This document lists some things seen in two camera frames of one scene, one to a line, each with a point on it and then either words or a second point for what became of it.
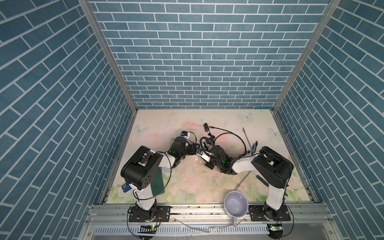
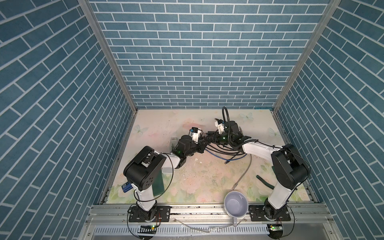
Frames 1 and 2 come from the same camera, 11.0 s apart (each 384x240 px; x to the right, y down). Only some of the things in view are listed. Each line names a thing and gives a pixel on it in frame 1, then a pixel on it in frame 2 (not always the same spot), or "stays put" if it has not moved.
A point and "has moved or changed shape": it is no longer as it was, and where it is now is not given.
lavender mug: x=236 y=204 stays put
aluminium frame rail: x=110 y=222 stays put
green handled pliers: x=262 y=180 stays put
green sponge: x=157 y=185 stays put
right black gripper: x=208 y=166 to x=215 y=135
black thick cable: x=234 y=134 has moved or changed shape
